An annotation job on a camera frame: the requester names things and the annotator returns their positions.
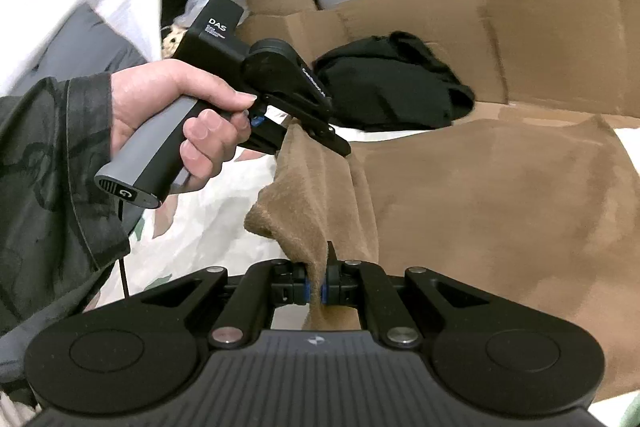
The flat cardboard sheet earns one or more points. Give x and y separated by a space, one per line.
550 37

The brown t-shirt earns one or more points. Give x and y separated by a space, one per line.
475 207

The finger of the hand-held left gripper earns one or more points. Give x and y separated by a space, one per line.
272 137
330 139

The person's left hand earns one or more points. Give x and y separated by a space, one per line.
145 97

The grey quilted cushion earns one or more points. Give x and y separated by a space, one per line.
95 47

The bear printed cream blanket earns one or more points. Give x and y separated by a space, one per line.
210 227

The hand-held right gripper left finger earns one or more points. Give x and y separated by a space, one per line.
302 289

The pale green cloth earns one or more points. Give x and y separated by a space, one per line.
629 414

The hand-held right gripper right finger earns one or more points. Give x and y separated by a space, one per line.
325 294

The crumpled black garment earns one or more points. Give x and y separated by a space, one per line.
390 82

